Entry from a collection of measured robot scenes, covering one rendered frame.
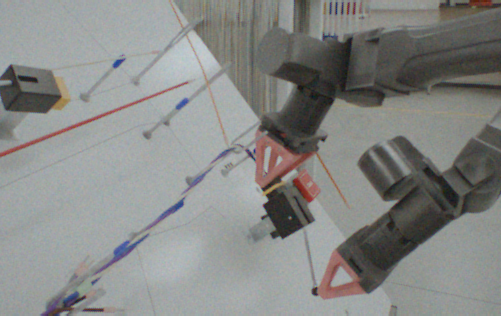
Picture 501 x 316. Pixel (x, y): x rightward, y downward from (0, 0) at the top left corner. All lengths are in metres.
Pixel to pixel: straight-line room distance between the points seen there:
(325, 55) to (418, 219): 0.22
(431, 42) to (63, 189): 0.40
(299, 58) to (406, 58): 0.12
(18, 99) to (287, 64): 0.29
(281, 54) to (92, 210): 0.27
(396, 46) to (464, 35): 0.08
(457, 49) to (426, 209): 0.20
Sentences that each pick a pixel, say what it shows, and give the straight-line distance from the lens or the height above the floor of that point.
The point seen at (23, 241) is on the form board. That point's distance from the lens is 0.52.
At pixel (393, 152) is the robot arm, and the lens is 0.66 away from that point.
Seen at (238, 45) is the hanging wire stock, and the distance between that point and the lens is 1.36.
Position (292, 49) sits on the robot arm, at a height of 1.37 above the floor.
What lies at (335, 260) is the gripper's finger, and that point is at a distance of 0.67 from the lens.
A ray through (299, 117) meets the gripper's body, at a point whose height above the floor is 1.27.
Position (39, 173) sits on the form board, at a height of 1.25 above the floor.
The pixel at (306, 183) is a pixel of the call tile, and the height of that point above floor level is 1.11.
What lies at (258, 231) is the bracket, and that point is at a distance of 0.74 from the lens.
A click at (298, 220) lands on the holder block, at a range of 0.69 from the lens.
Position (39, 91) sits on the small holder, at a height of 1.34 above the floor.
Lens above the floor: 1.43
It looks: 18 degrees down
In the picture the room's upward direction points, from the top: straight up
